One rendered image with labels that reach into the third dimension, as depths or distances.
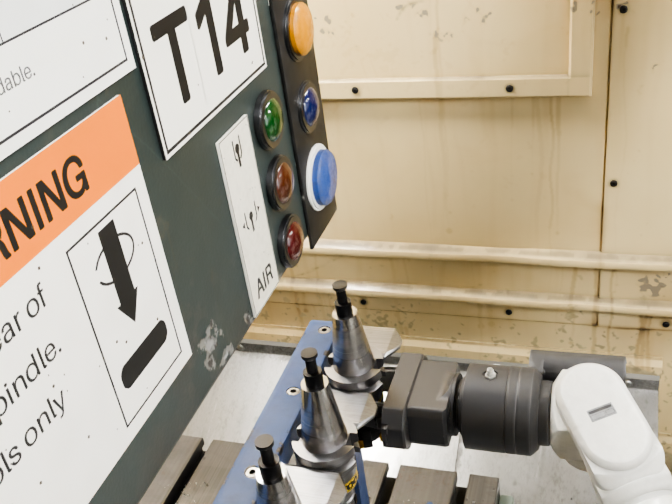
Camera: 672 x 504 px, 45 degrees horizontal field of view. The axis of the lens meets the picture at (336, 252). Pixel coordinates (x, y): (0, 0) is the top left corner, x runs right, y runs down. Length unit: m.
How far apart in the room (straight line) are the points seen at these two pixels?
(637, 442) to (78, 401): 0.60
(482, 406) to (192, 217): 0.55
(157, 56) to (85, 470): 0.14
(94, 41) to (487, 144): 0.97
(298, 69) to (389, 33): 0.75
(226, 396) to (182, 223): 1.21
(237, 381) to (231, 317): 1.17
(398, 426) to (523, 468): 0.55
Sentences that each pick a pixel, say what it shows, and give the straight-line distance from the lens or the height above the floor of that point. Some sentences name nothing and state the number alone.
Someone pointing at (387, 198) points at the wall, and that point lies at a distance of 1.26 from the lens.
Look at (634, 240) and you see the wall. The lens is 1.25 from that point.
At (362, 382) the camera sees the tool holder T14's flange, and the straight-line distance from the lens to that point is 0.83.
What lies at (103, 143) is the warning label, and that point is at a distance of 0.26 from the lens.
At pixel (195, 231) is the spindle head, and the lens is 0.31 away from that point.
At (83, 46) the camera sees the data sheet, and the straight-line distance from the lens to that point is 0.26.
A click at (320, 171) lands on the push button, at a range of 0.42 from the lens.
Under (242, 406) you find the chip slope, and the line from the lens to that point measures 1.49.
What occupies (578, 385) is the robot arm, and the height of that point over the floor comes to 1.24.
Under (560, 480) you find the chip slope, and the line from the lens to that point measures 1.34.
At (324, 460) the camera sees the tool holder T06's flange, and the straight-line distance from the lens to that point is 0.76.
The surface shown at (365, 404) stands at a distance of 0.82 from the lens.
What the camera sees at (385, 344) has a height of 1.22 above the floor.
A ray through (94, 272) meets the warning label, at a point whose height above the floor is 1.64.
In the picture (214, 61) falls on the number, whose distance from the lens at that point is 0.33.
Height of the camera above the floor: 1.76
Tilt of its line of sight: 31 degrees down
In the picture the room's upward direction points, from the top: 8 degrees counter-clockwise
